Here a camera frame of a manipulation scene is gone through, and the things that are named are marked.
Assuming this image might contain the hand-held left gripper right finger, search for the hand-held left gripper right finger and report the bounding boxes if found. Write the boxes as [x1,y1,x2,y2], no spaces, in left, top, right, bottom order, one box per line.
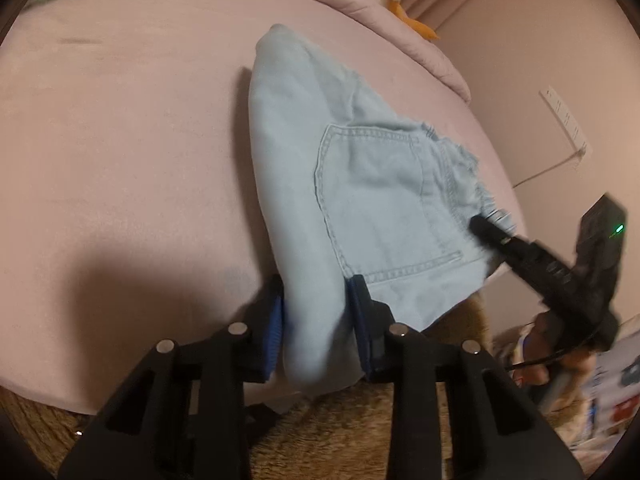
[347,275,586,480]

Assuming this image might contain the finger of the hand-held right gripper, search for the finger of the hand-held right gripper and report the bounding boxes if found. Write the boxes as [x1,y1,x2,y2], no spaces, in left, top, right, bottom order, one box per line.
[470,212,540,273]

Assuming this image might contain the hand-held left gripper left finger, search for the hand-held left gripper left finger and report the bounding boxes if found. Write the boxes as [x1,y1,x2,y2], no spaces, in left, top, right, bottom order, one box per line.
[57,275,286,480]

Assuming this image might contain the light blue denim pants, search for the light blue denim pants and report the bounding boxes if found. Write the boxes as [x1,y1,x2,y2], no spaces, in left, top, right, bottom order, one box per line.
[248,24,518,391]

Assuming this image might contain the person's right hand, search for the person's right hand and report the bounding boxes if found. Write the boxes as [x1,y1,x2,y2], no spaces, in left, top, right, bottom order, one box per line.
[520,312,598,386]

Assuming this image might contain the brown fluffy rug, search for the brown fluffy rug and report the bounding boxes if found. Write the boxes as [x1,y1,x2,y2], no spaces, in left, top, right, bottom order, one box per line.
[0,290,591,480]

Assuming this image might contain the printed white bag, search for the printed white bag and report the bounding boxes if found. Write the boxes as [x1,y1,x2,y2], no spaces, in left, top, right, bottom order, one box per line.
[575,330,640,453]

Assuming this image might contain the white power strip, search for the white power strip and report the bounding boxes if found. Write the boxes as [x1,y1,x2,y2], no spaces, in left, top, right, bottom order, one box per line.
[540,85,592,168]

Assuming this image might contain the white power cable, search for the white power cable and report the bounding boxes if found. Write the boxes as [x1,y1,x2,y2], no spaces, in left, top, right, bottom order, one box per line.
[512,152,586,188]

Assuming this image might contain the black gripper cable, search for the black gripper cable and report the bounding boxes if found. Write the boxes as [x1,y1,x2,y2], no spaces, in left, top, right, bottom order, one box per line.
[505,327,601,372]

